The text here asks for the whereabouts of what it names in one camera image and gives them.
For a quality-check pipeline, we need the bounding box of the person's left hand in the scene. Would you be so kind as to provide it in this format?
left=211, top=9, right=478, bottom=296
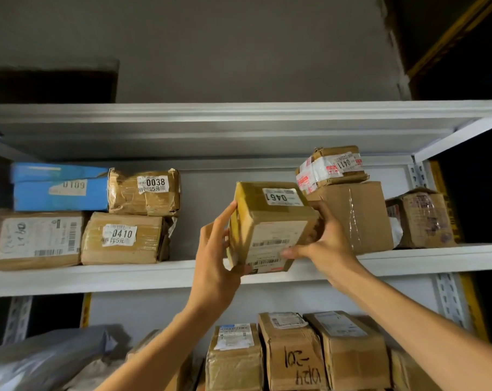
left=187, top=200, right=253, bottom=315

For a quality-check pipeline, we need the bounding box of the person's right hand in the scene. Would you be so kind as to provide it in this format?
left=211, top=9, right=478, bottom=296
left=280, top=200, right=372, bottom=288

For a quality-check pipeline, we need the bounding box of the plain tall brown box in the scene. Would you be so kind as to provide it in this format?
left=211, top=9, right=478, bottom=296
left=307, top=181, right=395, bottom=256

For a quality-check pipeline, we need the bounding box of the white metal shelf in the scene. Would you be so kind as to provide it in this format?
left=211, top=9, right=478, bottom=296
left=0, top=92, right=492, bottom=391

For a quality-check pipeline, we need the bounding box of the taped brown parcel 0410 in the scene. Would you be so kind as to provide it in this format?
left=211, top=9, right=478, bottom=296
left=81, top=211, right=177, bottom=266

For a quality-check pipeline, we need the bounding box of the small taped box 0461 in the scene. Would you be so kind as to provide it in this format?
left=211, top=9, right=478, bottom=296
left=225, top=181, right=321, bottom=275

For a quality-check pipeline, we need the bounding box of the small box white red label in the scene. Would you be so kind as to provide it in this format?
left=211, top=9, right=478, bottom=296
left=294, top=145, right=371, bottom=196

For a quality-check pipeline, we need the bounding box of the taped brown parcel 0038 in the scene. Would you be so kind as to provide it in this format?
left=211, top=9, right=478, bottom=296
left=107, top=168, right=181, bottom=218

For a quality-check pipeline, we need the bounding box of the brown box handwritten white label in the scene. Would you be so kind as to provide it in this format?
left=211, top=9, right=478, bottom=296
left=0, top=208, right=86, bottom=272

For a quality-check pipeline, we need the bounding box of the person's right forearm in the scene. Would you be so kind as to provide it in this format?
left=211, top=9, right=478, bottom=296
left=337, top=268, right=492, bottom=391

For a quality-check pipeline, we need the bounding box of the person's left forearm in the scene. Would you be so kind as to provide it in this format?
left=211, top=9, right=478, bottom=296
left=93, top=297, right=228, bottom=391

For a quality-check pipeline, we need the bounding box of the small dark taped box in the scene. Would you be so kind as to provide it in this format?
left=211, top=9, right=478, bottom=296
left=386, top=187, right=458, bottom=250

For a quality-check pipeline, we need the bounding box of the box with handwritten label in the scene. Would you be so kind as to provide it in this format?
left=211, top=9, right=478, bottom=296
left=302, top=310, right=391, bottom=391

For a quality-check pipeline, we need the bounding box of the small cardboard box white label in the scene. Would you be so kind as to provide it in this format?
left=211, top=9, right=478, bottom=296
left=125, top=329, right=194, bottom=391

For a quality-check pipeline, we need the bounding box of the cardboard box with black handwriting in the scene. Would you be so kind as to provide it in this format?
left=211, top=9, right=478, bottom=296
left=258, top=312, right=330, bottom=391

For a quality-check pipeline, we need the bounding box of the grey plastic mailer bag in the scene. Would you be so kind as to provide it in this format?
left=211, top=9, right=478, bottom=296
left=0, top=324, right=131, bottom=391

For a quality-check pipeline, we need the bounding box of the yellow sticker strip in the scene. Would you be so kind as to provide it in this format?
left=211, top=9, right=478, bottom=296
left=429, top=160, right=491, bottom=343
left=79, top=293, right=93, bottom=329

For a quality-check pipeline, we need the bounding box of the yellow ceiling beam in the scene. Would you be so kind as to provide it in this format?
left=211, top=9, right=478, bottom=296
left=407, top=0, right=492, bottom=80

